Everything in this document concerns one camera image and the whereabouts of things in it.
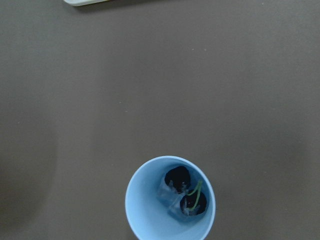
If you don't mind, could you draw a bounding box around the clear ice cube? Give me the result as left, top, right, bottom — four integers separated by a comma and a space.
168, 197, 199, 223
157, 180, 183, 207

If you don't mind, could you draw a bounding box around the light blue plastic cup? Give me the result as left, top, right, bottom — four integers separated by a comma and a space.
125, 155, 216, 240

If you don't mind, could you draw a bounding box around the cream rabbit tray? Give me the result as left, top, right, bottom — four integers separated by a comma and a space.
63, 0, 110, 7

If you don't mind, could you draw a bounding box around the dark cherries pair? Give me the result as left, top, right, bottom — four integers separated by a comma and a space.
164, 166, 207, 217

